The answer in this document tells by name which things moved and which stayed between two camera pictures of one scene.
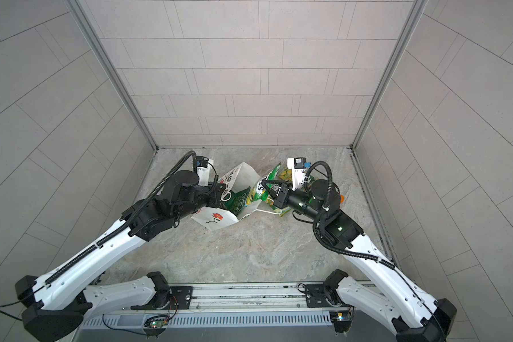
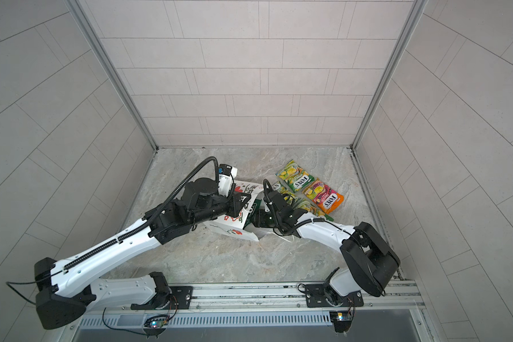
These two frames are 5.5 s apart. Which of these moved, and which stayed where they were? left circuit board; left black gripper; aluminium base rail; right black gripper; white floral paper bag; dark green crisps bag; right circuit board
Moved: right black gripper; dark green crisps bag; white floral paper bag; left black gripper
Stayed: right circuit board; aluminium base rail; left circuit board
